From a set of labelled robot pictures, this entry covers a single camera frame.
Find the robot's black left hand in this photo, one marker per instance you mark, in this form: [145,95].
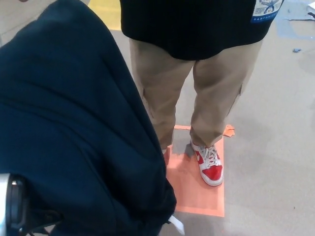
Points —
[16,201]

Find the dark teal blue coat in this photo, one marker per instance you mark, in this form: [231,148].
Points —
[73,123]

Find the robot's silver left arm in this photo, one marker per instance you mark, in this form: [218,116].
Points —
[3,196]

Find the person's left red white sneaker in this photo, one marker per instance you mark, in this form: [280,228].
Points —
[210,167]

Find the person's beige cargo trousers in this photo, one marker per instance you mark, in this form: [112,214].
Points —
[216,98]

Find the person's black printed shirt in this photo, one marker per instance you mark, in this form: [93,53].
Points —
[192,27]

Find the orange floor mat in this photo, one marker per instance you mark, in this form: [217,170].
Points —
[194,196]

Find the yellow floor tape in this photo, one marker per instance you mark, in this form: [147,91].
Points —
[108,14]

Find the small blue tape scrap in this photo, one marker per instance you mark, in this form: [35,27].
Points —
[296,50]

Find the blue floor tape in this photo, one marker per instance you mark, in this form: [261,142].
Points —
[292,28]

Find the white paper sheet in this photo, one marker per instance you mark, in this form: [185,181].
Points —
[311,11]

